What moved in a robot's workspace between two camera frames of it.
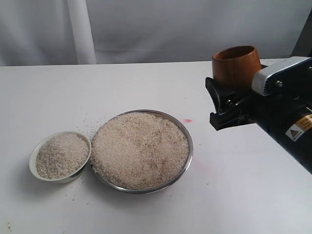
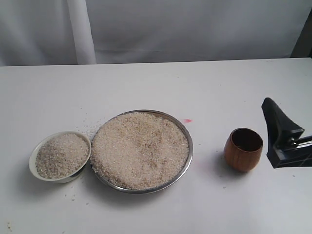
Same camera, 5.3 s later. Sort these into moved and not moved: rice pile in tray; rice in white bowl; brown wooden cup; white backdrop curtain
Moved: brown wooden cup
Not moved: rice in white bowl; rice pile in tray; white backdrop curtain
